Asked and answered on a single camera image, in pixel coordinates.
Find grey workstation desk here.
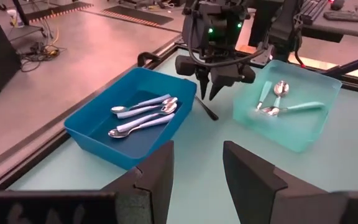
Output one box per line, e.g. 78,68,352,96
247,0,358,44

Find translucent teal plastic bin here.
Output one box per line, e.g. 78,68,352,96
232,59,343,153

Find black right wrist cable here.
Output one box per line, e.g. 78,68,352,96
187,12,265,68

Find black computer mouse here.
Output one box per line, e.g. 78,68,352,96
330,0,346,11

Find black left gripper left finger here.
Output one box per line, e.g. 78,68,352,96
0,140,175,224

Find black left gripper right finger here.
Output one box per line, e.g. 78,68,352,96
222,140,358,224

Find black striped floor mat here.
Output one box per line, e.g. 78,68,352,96
102,4,174,27
25,1,94,23

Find white cup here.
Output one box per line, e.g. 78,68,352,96
6,9,24,29

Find black keyboard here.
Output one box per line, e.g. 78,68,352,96
300,0,329,26

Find black wrist rest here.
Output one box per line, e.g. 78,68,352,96
323,11,358,23

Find blue plastic bin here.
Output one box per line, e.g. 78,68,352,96
63,67,198,171

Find tangled floor cables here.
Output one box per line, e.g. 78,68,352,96
19,27,67,73

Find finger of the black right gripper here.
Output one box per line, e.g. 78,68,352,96
209,83,230,101
196,72,211,100

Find black metal table frame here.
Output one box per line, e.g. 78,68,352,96
0,40,358,194

